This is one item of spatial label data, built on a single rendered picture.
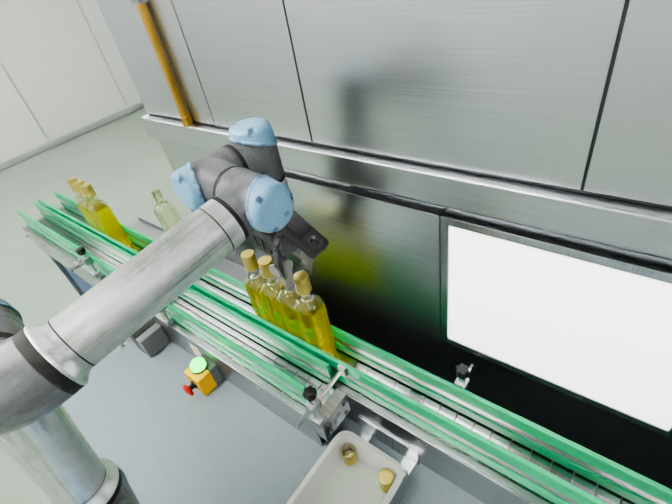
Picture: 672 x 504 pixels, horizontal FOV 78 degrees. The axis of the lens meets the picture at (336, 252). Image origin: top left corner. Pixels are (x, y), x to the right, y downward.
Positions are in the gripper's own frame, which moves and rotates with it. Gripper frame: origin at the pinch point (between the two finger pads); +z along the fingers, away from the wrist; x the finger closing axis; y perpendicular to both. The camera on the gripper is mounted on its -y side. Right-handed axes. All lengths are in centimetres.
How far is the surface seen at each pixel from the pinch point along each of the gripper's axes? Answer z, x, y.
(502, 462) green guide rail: 23, 4, -47
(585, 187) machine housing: -25, -15, -48
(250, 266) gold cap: 1.7, 1.2, 16.1
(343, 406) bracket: 29.4, 7.9, -11.9
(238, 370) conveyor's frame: 27.5, 15.1, 17.1
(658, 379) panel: 4, -12, -64
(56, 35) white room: -5, -196, 585
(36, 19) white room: -26, -184, 585
